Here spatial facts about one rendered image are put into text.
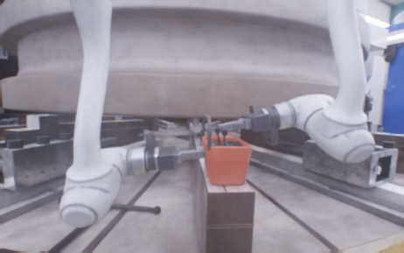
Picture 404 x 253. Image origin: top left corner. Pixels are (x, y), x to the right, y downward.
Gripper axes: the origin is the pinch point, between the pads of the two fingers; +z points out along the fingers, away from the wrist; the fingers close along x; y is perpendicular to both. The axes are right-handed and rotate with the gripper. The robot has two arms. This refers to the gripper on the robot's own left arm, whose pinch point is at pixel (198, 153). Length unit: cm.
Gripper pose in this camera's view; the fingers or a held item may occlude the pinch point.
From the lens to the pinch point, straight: 68.5
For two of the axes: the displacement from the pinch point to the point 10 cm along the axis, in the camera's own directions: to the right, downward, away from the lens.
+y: 0.9, 9.9, 1.2
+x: 0.9, 1.1, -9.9
